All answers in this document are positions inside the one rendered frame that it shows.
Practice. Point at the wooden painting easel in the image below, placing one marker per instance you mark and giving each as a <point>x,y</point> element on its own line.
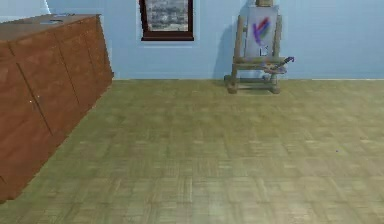
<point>237,63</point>

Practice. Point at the paint palette with brush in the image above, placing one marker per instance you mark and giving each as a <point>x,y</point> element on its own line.
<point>278,66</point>

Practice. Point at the grey canvas with colour strokes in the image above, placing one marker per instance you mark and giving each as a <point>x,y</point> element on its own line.
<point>261,31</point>

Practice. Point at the brown wooden sideboard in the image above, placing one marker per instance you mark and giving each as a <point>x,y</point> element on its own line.
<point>43,83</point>

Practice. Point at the dark framed wall picture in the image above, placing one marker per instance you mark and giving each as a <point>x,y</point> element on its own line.
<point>166,16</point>

